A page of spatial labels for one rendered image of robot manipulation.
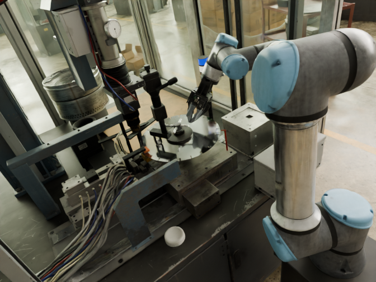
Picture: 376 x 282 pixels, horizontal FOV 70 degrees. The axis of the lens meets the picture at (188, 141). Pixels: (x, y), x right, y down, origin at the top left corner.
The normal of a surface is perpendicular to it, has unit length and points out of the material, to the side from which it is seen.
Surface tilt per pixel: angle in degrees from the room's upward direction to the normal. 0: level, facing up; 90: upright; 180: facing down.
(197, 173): 0
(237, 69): 95
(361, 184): 0
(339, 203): 7
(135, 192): 90
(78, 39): 90
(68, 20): 90
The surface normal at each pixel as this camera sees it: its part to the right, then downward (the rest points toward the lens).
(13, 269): 0.58, 0.39
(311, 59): 0.04, -0.13
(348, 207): -0.04, -0.83
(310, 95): 0.11, 0.46
